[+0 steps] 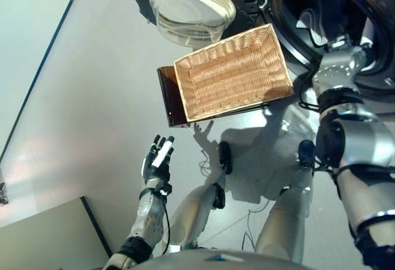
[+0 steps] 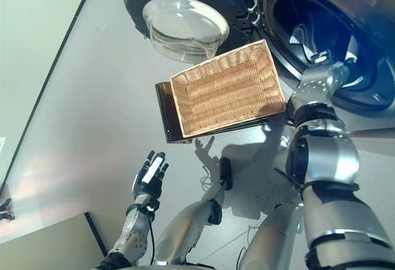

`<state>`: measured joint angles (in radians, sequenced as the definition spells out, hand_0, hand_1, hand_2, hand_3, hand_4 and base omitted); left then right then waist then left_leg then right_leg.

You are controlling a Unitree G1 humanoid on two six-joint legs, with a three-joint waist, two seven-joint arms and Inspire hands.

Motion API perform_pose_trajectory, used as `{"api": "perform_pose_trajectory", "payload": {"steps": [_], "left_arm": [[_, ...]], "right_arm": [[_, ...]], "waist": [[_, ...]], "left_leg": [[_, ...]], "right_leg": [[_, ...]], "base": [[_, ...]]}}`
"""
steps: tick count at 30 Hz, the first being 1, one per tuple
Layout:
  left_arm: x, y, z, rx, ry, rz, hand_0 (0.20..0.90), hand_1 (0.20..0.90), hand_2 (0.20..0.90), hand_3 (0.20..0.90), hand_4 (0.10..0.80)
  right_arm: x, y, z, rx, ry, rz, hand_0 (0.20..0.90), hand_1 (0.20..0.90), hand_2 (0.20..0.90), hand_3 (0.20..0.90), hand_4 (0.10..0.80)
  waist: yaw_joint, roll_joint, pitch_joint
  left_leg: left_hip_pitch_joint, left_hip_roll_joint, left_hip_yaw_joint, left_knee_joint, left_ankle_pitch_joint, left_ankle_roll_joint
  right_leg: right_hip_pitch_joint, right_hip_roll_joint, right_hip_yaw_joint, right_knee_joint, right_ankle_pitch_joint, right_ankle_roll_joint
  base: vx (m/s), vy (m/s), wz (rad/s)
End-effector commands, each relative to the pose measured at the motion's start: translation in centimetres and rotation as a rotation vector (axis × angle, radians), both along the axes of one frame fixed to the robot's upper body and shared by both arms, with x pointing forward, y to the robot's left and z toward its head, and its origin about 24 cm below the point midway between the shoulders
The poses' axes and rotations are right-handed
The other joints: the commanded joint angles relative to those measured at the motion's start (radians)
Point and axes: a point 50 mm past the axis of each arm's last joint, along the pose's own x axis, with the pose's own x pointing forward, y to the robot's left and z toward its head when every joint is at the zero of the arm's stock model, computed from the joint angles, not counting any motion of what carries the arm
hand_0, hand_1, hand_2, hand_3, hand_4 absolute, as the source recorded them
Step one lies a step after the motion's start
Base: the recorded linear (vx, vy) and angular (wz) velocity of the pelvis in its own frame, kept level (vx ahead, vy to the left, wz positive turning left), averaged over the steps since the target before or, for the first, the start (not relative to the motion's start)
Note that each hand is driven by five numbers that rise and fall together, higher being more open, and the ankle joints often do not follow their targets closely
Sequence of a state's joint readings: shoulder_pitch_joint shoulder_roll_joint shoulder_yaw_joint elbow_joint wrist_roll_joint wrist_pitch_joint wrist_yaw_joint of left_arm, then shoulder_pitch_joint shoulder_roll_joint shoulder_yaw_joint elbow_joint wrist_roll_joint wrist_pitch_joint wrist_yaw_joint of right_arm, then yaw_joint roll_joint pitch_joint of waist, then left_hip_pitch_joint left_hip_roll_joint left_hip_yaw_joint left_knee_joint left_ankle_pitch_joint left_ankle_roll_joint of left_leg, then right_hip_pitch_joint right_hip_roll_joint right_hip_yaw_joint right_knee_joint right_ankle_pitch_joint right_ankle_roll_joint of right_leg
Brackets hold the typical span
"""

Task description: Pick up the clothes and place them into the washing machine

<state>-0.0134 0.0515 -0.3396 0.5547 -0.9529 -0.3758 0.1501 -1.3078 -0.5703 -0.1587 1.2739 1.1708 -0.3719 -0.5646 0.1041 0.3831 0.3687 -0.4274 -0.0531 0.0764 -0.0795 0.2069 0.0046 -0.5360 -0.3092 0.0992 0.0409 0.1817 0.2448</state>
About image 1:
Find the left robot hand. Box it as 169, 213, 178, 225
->
141, 134, 176, 188

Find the white garment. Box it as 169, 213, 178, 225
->
296, 9, 330, 47

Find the grey front-loading washing machine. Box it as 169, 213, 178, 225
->
257, 0, 395, 115

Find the left silver robot leg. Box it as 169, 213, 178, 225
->
163, 141, 233, 252

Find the silver robot leg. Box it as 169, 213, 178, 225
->
255, 140, 316, 263
163, 141, 233, 252

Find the black baseboard strip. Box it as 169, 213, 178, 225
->
80, 196, 114, 257
0, 0, 89, 162

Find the grey robot torso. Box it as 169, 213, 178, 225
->
129, 247, 315, 270

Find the large wicker laundry basket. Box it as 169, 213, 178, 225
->
173, 23, 294, 124

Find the right silver robot leg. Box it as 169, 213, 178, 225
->
255, 140, 316, 263

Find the round glass washer door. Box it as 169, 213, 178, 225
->
131, 0, 269, 48

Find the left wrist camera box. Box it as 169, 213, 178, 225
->
157, 183, 173, 197

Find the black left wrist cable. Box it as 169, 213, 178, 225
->
162, 198, 171, 255

